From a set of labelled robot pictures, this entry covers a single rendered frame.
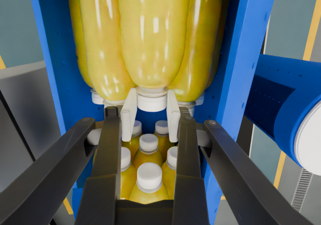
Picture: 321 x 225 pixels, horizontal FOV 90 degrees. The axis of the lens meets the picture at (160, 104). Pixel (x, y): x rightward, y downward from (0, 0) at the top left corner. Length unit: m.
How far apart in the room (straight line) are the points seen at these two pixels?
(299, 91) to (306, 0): 1.29
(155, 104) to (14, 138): 0.41
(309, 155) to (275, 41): 1.21
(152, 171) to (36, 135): 0.51
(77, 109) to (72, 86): 0.04
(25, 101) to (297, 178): 2.58
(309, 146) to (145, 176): 0.42
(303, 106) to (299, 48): 1.30
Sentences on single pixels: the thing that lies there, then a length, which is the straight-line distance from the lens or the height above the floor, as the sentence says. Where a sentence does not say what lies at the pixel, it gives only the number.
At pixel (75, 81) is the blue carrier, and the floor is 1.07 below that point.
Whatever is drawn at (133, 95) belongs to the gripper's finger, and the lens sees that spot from 0.18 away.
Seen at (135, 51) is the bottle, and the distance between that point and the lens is 0.16.
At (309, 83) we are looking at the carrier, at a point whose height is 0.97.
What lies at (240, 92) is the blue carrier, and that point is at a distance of 0.18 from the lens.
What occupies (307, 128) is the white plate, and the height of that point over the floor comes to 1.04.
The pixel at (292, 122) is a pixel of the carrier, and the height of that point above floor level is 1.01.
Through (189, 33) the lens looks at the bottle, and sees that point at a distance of 0.21.
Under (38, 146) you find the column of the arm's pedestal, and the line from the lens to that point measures 0.71.
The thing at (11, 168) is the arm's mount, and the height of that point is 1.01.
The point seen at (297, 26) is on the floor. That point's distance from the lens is 1.74.
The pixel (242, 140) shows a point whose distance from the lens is 1.66.
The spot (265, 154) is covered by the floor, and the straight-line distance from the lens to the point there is 2.11.
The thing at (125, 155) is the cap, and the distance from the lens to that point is 0.31.
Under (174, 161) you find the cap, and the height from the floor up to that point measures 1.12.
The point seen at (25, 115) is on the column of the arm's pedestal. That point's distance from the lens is 0.67.
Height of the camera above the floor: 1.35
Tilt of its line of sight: 67 degrees down
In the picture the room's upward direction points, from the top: 176 degrees clockwise
